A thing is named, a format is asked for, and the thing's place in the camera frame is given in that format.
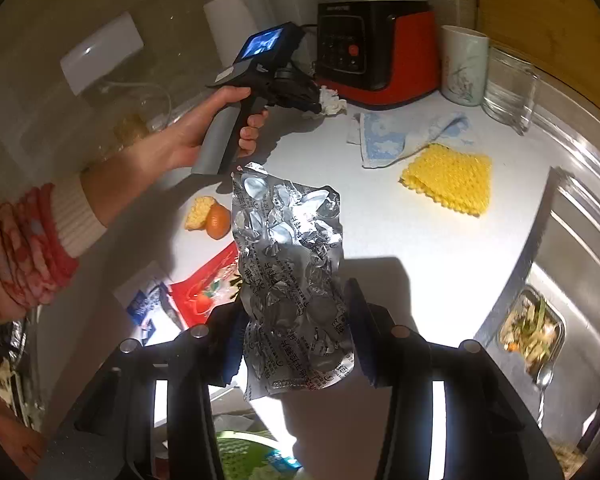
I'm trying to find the wooden cutting board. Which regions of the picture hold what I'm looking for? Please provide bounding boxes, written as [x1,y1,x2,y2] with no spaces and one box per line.
[478,0,600,108]

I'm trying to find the sink strainer with food scraps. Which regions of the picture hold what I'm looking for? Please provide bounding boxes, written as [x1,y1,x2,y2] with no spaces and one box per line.
[498,285,566,382]

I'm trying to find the red snack wrapper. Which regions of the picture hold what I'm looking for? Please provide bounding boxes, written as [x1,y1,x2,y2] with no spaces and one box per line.
[171,242,242,328]

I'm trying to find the white floral ceramic cup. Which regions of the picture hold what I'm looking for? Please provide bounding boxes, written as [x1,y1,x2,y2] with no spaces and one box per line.
[441,25,490,106]

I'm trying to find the white wall socket cover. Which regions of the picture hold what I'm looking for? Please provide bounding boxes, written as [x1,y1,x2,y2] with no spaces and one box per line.
[60,12,144,96]

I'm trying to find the stainless steel sink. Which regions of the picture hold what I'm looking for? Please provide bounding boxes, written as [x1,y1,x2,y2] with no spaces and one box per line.
[471,167,600,456]

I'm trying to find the silver foil blister pack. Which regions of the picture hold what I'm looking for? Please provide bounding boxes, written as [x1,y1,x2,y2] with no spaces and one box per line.
[232,162,354,400]

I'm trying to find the green plastic waste basket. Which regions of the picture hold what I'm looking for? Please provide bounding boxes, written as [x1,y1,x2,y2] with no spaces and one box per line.
[216,430,302,480]

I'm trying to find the yellow honeycomb sponge cloth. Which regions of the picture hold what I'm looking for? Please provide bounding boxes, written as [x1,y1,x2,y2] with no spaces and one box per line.
[400,143,492,217]

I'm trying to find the left human hand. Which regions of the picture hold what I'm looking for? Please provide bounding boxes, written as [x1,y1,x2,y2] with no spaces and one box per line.
[81,86,251,226]

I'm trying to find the white tissue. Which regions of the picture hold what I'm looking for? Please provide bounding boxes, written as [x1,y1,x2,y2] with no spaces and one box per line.
[302,86,348,119]

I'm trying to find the left forearm patterned sleeve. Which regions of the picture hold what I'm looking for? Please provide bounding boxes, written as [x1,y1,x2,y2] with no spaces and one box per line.
[0,176,106,324]

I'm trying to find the orange fruit peel piece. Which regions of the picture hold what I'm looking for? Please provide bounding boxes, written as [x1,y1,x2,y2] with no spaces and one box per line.
[184,196,216,231]

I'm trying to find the metal spoon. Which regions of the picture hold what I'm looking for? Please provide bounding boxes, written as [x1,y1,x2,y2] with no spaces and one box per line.
[535,364,554,428]

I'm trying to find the blue white wrapper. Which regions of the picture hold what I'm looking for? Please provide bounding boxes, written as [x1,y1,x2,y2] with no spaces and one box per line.
[114,276,184,347]

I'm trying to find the clear glass mug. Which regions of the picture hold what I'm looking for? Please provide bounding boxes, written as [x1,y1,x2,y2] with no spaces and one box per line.
[481,47,540,136]

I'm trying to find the blue white dish cloth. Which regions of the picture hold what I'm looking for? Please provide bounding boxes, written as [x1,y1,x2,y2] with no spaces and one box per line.
[347,112,471,169]

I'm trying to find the orange tangerine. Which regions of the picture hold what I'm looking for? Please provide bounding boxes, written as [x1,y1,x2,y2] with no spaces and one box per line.
[206,203,230,240]

